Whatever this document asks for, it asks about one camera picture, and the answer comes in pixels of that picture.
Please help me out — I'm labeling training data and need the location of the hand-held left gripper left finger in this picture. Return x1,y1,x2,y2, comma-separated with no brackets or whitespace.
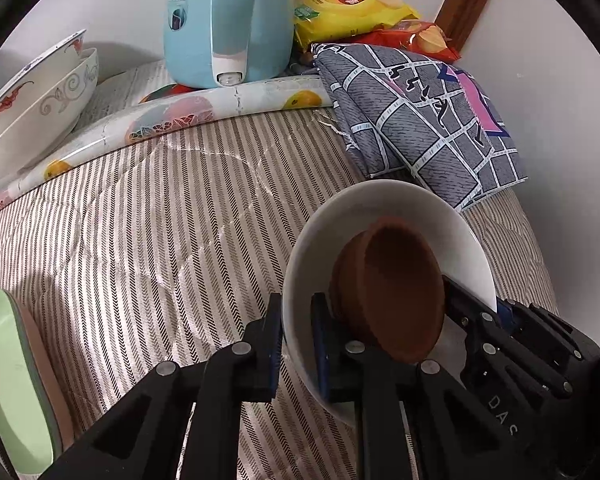
40,292,285,480

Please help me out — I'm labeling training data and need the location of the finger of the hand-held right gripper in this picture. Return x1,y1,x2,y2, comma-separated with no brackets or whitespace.
495,297,600,398
442,275,502,358

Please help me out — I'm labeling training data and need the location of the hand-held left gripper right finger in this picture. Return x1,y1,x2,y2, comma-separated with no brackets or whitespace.
310,292,526,480

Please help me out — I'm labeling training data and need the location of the brown bowl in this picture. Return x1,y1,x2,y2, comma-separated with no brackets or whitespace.
330,216,447,367

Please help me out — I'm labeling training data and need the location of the plain white bowl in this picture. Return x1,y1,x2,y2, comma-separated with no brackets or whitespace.
282,180,498,431

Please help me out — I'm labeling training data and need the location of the green plate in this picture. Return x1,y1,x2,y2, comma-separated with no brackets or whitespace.
0,287,63,476

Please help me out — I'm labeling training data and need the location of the striped quilt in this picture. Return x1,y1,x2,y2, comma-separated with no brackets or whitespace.
0,105,571,480

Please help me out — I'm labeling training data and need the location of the grey checked cloth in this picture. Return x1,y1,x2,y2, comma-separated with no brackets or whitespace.
311,42,528,212

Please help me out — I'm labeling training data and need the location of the tan plate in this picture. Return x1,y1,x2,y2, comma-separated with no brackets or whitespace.
17,300,76,453

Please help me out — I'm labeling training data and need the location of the red chips bag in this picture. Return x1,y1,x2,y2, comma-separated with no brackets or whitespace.
355,20,461,63

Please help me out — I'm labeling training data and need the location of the fruit print tablecloth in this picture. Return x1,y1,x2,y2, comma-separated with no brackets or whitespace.
0,60,338,221

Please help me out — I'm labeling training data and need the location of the white bowl with grey swirls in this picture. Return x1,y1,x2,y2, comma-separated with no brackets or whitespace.
0,47,99,177

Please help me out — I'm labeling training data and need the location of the yellow chips bag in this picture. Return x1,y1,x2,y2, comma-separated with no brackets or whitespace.
294,0,421,51

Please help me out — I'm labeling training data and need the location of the light blue electric kettle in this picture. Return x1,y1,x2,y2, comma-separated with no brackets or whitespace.
162,0,296,90

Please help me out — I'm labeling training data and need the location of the red and blue floral bowl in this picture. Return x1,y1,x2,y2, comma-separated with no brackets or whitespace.
0,29,88,142

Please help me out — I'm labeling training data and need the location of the brown wooden door frame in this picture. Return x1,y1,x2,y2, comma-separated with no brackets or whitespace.
432,0,506,51

